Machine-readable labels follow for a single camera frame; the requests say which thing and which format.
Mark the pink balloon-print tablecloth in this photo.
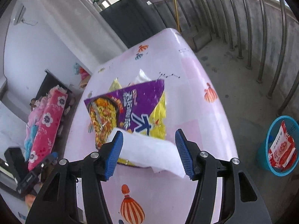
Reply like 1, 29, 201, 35
64, 29, 238, 223

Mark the dark green door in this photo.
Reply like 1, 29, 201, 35
100, 0, 166, 48

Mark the white tissue paper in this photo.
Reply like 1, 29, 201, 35
107, 128, 185, 178

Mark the operator left hand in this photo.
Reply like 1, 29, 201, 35
25, 194, 36, 209

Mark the blue plastic trash basket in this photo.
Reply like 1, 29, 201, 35
256, 115, 298, 177

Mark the black bed headboard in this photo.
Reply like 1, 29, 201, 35
36, 69, 72, 99

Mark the colourful toys pile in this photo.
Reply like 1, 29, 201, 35
73, 63, 91, 88

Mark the yellow broom handle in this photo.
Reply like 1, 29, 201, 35
173, 0, 181, 33

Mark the white air conditioner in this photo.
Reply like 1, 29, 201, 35
13, 4, 26, 25

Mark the purple noodle snack bag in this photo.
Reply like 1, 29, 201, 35
83, 78, 167, 167

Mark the red white snack bag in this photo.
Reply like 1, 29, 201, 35
268, 120, 297, 171

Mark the pink floral quilt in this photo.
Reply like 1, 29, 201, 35
24, 85, 68, 171

